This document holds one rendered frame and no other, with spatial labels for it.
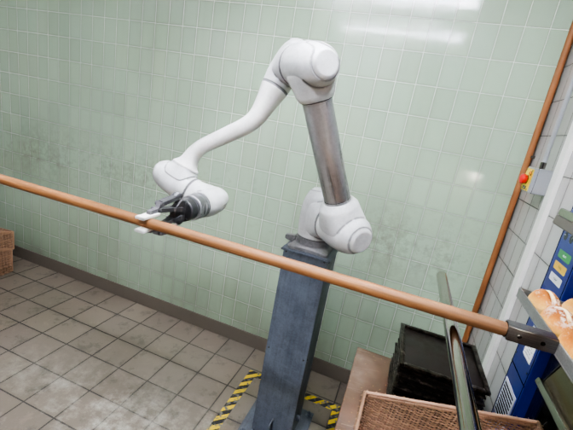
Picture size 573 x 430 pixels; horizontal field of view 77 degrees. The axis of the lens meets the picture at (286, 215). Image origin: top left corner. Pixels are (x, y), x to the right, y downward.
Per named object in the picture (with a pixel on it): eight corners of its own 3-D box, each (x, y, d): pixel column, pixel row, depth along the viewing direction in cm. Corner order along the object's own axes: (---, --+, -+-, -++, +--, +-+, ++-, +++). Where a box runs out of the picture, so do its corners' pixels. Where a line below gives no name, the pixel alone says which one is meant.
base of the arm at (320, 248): (292, 234, 173) (293, 223, 171) (336, 246, 166) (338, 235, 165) (278, 245, 156) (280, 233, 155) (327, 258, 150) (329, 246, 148)
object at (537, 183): (538, 193, 150) (546, 169, 147) (546, 196, 140) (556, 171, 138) (518, 189, 152) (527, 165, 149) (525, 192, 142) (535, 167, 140)
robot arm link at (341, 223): (350, 230, 154) (384, 251, 135) (318, 246, 149) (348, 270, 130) (311, 37, 120) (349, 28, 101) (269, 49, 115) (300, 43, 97)
